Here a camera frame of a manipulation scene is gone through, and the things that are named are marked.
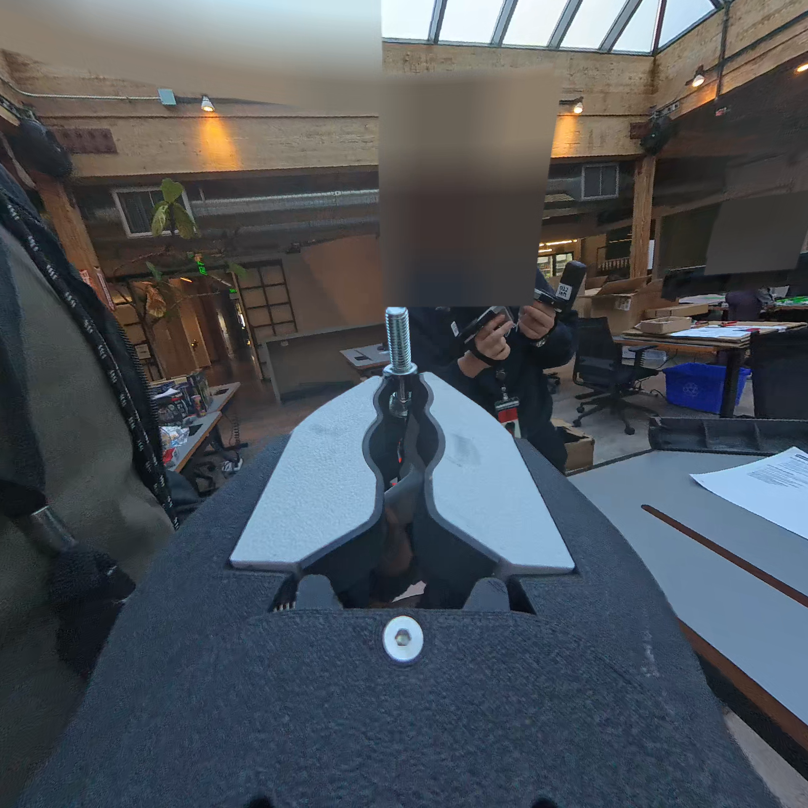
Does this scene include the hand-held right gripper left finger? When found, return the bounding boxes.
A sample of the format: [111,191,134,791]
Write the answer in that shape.
[229,375,387,575]

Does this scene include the black hand-held device with tag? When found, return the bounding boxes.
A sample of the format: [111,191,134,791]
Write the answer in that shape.
[533,260,588,313]

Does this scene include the threaded metal bolt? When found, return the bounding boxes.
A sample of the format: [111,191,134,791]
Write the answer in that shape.
[383,306,419,417]

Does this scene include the small cardboard box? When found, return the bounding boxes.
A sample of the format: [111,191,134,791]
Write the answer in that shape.
[555,423,595,473]

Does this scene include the grey hand-held device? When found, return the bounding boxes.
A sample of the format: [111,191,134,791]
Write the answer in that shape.
[464,305,515,342]

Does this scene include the dark cloth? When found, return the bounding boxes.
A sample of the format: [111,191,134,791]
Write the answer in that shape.
[50,543,136,664]

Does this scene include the black wall speaker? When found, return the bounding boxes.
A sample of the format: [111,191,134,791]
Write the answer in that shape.
[13,117,74,181]
[641,114,676,156]

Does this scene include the olive bag with black straps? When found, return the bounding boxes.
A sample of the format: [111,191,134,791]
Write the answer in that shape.
[0,164,184,808]

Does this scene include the red and white id badge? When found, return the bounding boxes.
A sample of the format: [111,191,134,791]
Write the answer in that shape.
[494,369,521,424]

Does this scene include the wooden work table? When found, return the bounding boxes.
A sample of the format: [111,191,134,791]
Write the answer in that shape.
[615,319,808,417]

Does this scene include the white printed paper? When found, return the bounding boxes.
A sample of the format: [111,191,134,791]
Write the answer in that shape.
[690,447,808,540]

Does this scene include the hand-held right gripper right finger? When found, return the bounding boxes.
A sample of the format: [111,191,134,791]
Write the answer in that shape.
[413,371,577,578]

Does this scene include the blue recycling bin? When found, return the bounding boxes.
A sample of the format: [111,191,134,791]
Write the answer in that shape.
[662,361,752,415]

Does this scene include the black monitor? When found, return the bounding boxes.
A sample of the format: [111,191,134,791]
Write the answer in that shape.
[662,265,708,300]

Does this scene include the cluttered grey table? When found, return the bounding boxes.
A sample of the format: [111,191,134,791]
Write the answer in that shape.
[151,371,244,474]

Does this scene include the metal cord end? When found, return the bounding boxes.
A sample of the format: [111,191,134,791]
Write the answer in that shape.
[19,502,80,556]

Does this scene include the black plastic tray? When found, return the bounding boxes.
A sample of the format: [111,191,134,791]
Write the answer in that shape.
[649,415,808,457]

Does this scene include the metal duct pipe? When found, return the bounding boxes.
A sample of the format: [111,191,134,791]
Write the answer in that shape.
[189,189,381,223]

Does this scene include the open cardboard box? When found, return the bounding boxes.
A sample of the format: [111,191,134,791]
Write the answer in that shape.
[590,276,664,335]

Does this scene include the tall leafy plant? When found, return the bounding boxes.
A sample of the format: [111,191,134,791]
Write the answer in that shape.
[110,178,250,380]

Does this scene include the grey partition cabinet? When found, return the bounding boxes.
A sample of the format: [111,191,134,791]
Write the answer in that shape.
[262,325,386,405]

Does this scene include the black office chair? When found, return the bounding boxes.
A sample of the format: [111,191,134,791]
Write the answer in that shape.
[748,328,808,420]
[571,316,664,436]

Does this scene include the black flecked cord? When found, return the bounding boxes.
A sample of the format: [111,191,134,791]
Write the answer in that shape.
[0,189,181,531]

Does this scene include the grey desk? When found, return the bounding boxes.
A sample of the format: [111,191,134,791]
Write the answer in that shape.
[568,449,808,752]

